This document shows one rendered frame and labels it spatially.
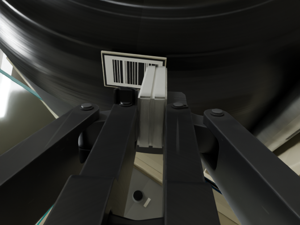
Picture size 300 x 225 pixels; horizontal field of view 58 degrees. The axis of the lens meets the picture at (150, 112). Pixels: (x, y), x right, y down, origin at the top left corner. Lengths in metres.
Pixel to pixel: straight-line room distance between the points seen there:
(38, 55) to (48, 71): 0.02
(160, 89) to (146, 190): 0.78
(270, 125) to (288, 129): 0.03
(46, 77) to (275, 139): 0.30
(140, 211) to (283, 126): 0.63
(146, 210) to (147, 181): 0.09
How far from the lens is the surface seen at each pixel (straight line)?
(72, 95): 0.32
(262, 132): 0.41
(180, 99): 0.16
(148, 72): 0.18
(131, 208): 0.91
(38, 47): 0.32
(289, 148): 0.46
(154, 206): 0.91
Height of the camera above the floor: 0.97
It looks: 14 degrees up
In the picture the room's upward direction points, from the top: 59 degrees counter-clockwise
